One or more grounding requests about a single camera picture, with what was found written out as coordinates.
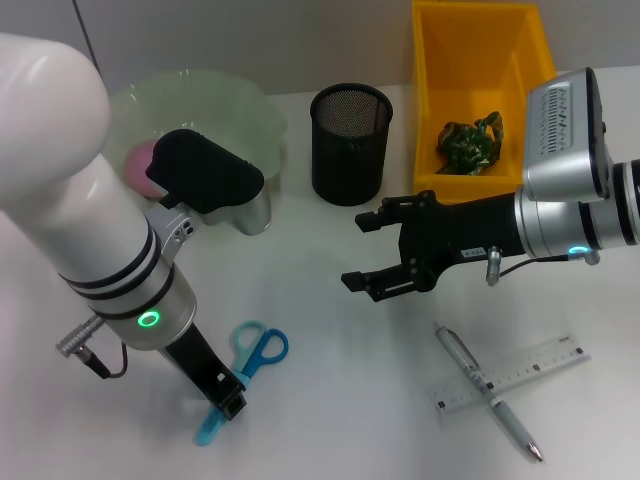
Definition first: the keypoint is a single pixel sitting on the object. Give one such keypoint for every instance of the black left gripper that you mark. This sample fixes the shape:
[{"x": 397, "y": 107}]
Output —
[{"x": 200, "y": 360}]

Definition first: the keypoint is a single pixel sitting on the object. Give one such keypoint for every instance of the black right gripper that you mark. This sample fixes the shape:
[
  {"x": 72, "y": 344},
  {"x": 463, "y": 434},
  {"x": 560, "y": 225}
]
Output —
[{"x": 460, "y": 230}]

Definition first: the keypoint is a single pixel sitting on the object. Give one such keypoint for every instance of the blue scissors with sheath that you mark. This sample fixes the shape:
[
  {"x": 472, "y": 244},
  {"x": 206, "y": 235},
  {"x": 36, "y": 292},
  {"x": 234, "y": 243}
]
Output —
[{"x": 265, "y": 350}]

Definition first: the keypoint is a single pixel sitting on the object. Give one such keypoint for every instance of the green plastic wrapper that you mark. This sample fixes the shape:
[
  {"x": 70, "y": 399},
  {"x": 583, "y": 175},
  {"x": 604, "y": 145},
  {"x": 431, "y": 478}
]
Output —
[{"x": 467, "y": 145}]

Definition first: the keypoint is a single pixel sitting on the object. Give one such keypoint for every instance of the pink peach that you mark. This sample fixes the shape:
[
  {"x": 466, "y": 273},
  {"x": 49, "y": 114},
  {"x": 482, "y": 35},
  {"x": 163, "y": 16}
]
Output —
[{"x": 137, "y": 162}]

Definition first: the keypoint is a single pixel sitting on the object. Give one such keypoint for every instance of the black mesh pen holder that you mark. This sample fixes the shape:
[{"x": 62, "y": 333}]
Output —
[{"x": 350, "y": 160}]

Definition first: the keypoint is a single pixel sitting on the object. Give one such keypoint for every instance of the pale green glass fruit plate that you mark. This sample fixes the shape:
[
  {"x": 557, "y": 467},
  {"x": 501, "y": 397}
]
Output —
[{"x": 225, "y": 110}]

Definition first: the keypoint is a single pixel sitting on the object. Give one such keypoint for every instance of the clear plastic ruler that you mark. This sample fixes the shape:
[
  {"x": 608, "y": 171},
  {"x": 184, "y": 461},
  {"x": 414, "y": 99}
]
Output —
[{"x": 535, "y": 370}]

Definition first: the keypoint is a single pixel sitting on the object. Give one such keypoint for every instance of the grey retractable pen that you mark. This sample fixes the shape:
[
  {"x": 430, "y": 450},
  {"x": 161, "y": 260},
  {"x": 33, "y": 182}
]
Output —
[{"x": 510, "y": 420}]

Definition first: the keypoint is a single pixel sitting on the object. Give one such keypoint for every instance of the yellow plastic bin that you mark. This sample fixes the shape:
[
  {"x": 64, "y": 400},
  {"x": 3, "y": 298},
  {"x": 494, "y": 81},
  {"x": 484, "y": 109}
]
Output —
[{"x": 460, "y": 65}]

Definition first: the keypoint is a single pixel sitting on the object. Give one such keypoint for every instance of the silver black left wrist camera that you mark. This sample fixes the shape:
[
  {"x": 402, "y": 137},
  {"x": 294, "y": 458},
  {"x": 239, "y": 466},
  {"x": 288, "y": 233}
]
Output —
[{"x": 205, "y": 170}]

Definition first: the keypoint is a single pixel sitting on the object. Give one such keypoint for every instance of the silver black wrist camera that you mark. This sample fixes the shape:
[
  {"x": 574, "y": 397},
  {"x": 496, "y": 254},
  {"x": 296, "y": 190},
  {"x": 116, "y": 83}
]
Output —
[
  {"x": 205, "y": 170},
  {"x": 565, "y": 140}
]

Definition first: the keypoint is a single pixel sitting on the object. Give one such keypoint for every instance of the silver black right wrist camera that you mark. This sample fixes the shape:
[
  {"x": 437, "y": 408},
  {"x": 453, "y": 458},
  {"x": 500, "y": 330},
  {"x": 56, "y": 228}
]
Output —
[{"x": 565, "y": 140}]

